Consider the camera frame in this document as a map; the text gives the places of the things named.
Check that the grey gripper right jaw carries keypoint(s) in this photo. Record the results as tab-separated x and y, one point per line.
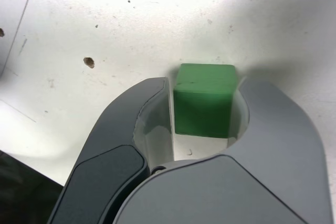
236	190

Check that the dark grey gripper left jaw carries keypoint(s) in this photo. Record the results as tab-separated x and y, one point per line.
105	182

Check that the green cube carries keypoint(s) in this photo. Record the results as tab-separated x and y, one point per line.
202	108

